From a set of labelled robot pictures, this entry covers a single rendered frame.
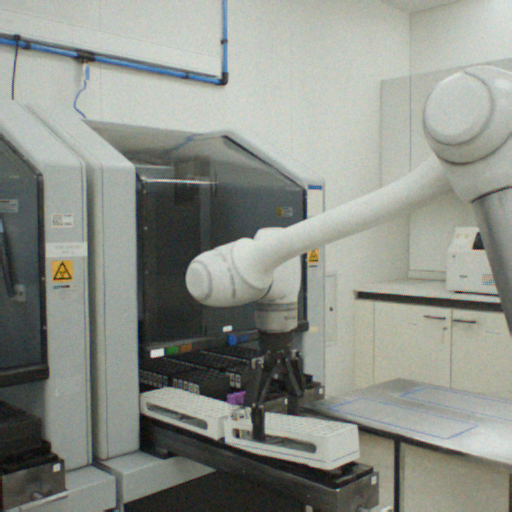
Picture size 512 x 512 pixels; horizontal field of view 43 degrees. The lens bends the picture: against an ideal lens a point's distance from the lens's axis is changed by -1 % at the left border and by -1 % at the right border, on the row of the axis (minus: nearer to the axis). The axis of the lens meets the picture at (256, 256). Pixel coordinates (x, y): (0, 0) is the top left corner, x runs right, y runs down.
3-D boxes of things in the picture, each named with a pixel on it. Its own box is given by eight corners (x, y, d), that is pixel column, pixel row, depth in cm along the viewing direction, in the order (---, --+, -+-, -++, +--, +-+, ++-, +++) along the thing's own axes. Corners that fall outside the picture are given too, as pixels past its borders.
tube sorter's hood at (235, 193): (45, 336, 196) (40, 121, 192) (200, 315, 239) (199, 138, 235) (147, 361, 160) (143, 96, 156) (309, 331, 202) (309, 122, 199)
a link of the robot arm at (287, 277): (270, 297, 146) (231, 303, 136) (270, 227, 145) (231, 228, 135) (311, 301, 139) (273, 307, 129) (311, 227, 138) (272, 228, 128)
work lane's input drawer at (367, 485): (124, 442, 169) (124, 408, 168) (167, 430, 179) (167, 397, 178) (355, 536, 118) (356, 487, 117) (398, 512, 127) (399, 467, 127)
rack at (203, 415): (138, 417, 167) (138, 393, 167) (170, 409, 174) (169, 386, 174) (216, 445, 146) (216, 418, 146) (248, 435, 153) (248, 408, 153)
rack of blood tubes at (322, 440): (224, 448, 145) (221, 419, 145) (256, 437, 152) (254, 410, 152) (329, 470, 124) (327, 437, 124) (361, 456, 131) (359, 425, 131)
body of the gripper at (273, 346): (275, 333, 133) (275, 378, 134) (302, 328, 139) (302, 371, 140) (249, 329, 139) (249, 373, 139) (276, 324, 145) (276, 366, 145)
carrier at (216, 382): (225, 394, 183) (225, 373, 182) (230, 396, 181) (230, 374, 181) (193, 403, 174) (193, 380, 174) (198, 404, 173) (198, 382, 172)
